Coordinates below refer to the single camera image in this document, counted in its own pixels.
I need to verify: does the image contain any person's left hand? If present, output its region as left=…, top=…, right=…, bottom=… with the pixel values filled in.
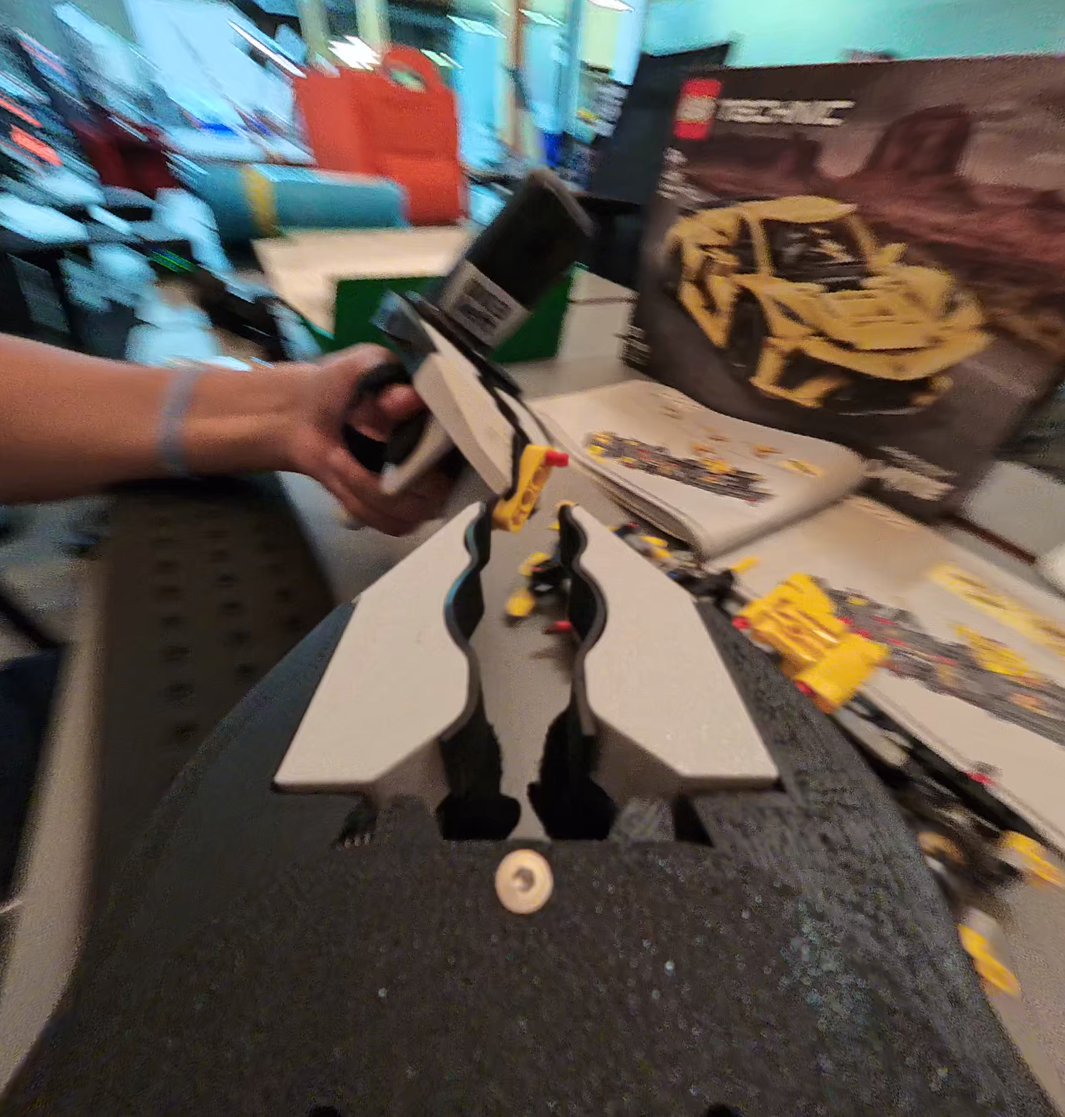
left=275, top=343, right=464, bottom=538

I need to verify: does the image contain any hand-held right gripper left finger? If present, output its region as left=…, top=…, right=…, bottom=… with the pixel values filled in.
left=273, top=501, right=488, bottom=799

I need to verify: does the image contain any green storage bin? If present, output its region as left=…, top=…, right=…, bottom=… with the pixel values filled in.
left=332, top=269, right=577, bottom=365

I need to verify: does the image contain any blue wristband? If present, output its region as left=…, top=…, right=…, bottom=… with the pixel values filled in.
left=155, top=365, right=209, bottom=478

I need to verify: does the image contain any lego set box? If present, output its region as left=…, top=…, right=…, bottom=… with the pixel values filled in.
left=619, top=52, right=1065, bottom=525

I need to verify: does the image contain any orange plastic case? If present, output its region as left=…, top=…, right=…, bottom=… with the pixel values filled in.
left=292, top=48, right=464, bottom=228

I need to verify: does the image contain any white paper sheet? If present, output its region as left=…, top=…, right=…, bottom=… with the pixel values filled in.
left=253, top=225, right=476, bottom=337

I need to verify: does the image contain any person's left forearm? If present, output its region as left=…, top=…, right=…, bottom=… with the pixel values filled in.
left=0, top=327, right=289, bottom=507

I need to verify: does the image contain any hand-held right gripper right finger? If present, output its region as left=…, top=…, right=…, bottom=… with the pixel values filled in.
left=557, top=503, right=781, bottom=802

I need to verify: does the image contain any lego instruction booklet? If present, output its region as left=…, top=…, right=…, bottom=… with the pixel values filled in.
left=532, top=379, right=1065, bottom=874

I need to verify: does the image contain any teal rolled mat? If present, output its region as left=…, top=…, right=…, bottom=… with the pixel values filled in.
left=201, top=164, right=408, bottom=241

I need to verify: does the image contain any lego car chassis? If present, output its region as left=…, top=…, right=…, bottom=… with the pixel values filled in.
left=504, top=501, right=1065, bottom=1000

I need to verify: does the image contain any yellow lego beam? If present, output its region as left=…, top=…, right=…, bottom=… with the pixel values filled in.
left=493, top=443, right=561, bottom=533

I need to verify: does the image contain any black dotted floor mat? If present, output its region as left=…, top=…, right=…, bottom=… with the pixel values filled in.
left=87, top=484, right=337, bottom=874

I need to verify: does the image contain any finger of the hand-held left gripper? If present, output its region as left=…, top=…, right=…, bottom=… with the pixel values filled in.
left=410, top=334, right=537, bottom=500

